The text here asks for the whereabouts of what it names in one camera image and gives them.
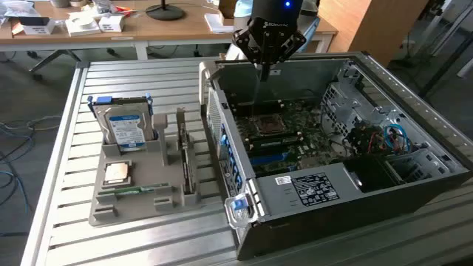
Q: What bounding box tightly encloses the hard disk with blue bracket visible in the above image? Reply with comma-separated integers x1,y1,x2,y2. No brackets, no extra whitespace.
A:
86,93,159,152

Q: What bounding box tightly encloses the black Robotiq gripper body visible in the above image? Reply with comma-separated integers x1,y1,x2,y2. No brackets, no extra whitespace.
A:
247,0,302,55

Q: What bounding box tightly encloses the clear plastic bag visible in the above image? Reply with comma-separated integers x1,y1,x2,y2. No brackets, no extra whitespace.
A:
0,0,41,17

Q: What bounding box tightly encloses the metal CPU socket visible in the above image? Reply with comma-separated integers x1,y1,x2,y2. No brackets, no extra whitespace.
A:
254,113,287,136

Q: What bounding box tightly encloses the grey plastic parts rack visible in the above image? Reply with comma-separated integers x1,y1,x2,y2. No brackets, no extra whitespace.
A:
86,112,207,227

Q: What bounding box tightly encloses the small white cardboard box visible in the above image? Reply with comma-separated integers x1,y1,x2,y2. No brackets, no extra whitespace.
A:
98,15,125,33

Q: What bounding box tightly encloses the wooden cabinet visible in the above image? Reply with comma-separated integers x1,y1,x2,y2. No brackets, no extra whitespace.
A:
317,0,431,67

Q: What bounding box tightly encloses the blue expansion slot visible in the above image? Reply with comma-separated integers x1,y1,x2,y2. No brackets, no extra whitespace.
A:
250,153,291,167

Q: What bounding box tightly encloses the blue floor cable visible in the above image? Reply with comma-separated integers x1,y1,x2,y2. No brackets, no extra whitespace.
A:
0,126,35,238

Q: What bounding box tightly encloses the green motherboard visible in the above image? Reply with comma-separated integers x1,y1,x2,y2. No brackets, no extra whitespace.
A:
231,99,346,178

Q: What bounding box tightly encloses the black open PC case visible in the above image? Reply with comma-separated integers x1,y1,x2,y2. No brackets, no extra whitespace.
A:
198,51,473,261

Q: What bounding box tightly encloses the black lamp base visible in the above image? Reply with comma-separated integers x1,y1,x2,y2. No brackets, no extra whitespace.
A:
145,0,185,21

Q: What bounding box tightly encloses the CPU chip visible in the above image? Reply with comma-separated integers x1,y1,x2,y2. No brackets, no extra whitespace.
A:
102,162,131,184

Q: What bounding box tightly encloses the coloured wire bundle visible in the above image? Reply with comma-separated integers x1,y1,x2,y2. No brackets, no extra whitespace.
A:
345,124,387,157

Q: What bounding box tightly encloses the blue disk wire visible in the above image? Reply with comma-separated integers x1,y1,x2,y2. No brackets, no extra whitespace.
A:
382,124,414,156

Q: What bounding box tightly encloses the wooden desk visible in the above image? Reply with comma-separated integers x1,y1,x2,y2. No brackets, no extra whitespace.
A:
0,0,339,53

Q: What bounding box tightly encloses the white paper stack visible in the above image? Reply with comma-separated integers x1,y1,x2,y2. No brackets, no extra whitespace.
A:
203,13,234,34

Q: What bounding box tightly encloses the white box with black lid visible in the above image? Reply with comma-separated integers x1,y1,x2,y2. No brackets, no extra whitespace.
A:
17,16,55,35

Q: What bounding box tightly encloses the white box with tape roll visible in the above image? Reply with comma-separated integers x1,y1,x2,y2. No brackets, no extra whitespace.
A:
65,13,101,37

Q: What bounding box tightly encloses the grey power supply unit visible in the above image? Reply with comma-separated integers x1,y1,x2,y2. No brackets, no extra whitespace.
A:
253,163,365,217

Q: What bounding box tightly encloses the blue case latch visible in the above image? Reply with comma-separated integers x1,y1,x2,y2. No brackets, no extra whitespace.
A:
229,197,247,213

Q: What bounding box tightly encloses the black graphics card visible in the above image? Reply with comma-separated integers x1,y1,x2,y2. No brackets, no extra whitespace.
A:
174,107,198,196

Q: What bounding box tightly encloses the grey floor cable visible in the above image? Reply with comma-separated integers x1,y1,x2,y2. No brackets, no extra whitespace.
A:
0,115,62,132

